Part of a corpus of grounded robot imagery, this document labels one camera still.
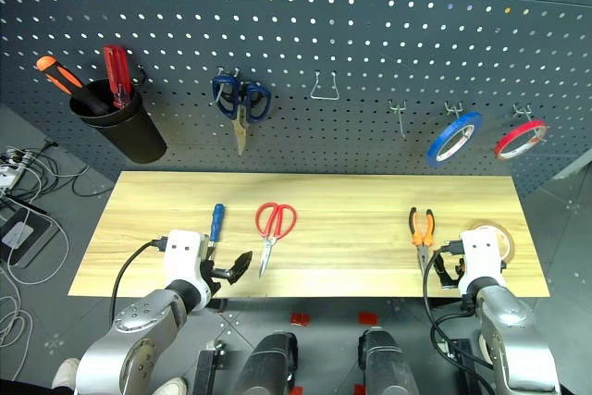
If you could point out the clear tape roll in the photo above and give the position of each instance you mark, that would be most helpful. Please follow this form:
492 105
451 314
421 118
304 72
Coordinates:
507 240

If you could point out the dark grey pegboard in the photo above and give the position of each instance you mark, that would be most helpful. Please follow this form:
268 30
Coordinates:
296 20

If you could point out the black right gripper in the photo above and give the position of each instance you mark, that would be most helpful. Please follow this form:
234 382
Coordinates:
458 275

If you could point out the white power strip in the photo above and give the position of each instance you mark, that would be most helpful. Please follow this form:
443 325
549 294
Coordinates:
8 173

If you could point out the blue tape roll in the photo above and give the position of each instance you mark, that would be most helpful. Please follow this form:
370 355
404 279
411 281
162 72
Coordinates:
443 137

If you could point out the white shoe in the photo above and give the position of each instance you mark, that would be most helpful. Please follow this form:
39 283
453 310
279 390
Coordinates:
172 386
65 372

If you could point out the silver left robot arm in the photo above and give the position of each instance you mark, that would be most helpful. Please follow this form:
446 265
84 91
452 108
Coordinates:
139 335

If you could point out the black cup holder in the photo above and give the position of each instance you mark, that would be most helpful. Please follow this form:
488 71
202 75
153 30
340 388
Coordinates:
134 140

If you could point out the red floor marker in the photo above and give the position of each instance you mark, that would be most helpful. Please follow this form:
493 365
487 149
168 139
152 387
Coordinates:
300 319
367 318

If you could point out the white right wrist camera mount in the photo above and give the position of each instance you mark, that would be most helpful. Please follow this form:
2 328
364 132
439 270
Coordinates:
481 251

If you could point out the grey flat device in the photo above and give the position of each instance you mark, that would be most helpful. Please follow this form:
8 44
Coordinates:
18 234

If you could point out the double metal scissors hook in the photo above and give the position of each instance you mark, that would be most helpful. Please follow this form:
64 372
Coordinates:
218 95

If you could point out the black cup hook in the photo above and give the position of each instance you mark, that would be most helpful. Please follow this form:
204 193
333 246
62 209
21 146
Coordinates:
141 72

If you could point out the dark rounded shape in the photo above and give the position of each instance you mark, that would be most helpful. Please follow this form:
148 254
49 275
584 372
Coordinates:
386 367
266 367

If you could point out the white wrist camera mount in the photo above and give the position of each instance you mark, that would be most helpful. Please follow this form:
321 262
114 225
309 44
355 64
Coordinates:
481 251
185 254

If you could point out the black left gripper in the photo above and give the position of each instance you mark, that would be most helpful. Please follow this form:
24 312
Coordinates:
213 273

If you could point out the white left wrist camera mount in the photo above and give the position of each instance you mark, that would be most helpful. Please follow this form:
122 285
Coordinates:
185 254

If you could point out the short metal pegboard hook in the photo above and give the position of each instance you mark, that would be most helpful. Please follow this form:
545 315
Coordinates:
455 110
399 113
522 112

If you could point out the black bracket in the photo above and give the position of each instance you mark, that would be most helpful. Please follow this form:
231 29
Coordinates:
208 369

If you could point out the red tape roll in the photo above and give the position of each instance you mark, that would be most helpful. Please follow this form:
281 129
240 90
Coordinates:
513 135

